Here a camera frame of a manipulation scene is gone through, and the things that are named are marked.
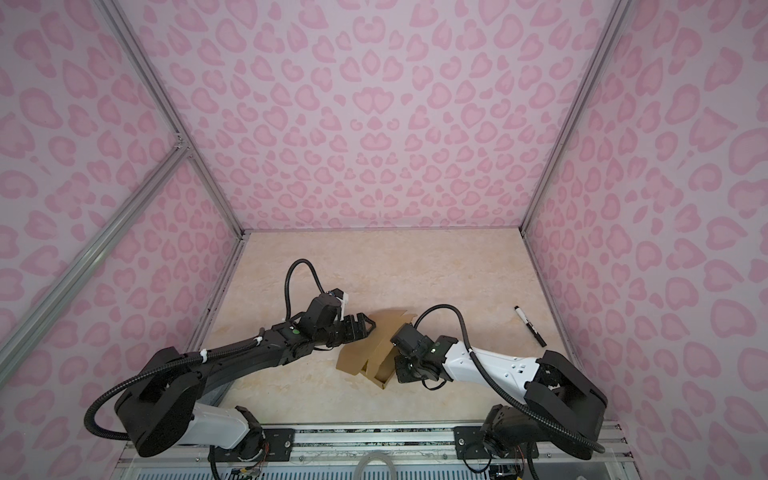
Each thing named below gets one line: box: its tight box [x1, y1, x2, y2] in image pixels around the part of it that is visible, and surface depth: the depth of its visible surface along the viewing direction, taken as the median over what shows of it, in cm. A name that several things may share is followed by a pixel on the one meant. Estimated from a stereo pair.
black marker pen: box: [514, 305, 547, 348], surface depth 94 cm
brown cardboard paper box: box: [336, 310, 417, 389], surface depth 77 cm
